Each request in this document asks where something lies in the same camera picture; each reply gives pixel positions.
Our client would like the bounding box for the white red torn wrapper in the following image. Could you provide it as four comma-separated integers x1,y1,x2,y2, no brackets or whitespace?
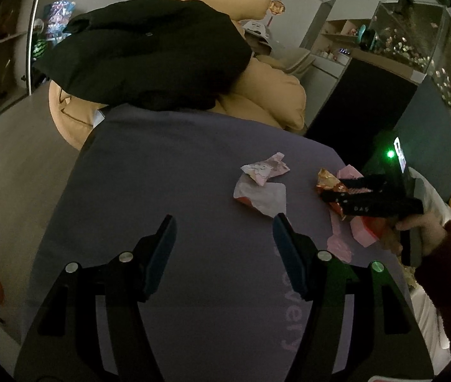
233,174,287,218

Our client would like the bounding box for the pink plastic basket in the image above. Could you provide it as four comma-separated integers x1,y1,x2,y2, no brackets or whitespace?
326,164,390,263

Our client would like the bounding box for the glass fish tank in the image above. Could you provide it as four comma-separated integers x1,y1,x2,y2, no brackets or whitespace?
370,1,451,110

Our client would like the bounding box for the yellow tan pillow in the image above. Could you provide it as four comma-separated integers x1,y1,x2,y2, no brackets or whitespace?
48,0,307,150

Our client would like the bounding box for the pink white crumpled wrapper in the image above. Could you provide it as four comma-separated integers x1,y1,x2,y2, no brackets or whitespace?
241,152,290,186

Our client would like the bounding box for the dark blue cabinet cloth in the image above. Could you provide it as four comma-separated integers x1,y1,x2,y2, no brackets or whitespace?
395,76,451,201

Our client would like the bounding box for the wooden wall shelf unit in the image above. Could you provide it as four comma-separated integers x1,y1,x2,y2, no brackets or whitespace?
0,0,40,115

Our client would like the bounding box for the person right hand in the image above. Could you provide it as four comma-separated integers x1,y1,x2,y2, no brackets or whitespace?
395,212,447,256

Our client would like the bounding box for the black cushion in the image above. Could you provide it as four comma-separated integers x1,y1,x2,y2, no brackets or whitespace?
34,0,252,111

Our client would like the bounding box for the red gold candy wrapper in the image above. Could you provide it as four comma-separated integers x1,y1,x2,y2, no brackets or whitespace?
316,168,349,221

